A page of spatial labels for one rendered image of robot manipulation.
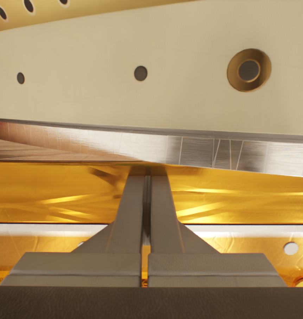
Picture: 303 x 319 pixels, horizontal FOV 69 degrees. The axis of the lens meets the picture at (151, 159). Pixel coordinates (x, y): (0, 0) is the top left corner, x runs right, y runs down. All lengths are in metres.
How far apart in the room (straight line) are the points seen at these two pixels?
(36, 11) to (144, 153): 0.12
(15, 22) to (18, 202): 0.14
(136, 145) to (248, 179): 0.08
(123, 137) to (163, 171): 0.04
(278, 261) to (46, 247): 0.18
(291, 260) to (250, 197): 0.06
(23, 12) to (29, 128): 0.09
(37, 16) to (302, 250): 0.26
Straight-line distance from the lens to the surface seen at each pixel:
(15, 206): 0.19
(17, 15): 0.22
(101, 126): 0.18
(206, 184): 0.16
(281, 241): 0.20
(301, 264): 0.22
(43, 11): 0.20
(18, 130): 0.24
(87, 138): 0.17
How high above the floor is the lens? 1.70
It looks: 16 degrees up
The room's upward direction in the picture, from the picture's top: 180 degrees counter-clockwise
